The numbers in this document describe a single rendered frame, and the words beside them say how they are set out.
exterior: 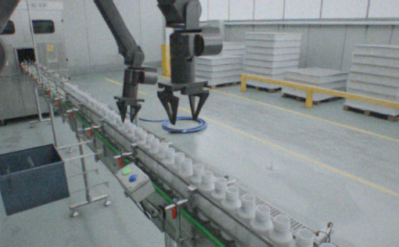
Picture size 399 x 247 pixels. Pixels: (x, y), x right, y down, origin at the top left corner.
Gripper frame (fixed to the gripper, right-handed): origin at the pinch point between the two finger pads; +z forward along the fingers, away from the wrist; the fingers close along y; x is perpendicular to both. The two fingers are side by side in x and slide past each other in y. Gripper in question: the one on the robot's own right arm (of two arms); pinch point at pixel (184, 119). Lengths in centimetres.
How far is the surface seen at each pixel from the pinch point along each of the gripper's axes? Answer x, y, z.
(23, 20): 526, 23, -38
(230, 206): -4.3, 12.2, 27.8
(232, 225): -5.1, 12.6, 34.1
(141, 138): 55, 14, 26
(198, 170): 13.6, 14.1, 24.4
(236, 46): 607, 604, 38
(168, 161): 31.1, 12.9, 27.5
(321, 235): -24.4, 27.8, 33.1
